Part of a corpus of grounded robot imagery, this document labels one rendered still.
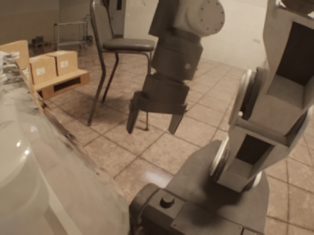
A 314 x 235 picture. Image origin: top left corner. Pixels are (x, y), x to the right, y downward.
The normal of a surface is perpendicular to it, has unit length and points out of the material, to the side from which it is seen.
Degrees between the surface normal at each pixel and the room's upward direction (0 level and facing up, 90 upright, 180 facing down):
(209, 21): 89
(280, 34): 119
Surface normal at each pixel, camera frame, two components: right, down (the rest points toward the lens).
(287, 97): -0.30, -0.36
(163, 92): 0.42, 0.49
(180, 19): -0.86, -0.06
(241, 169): -0.14, -0.60
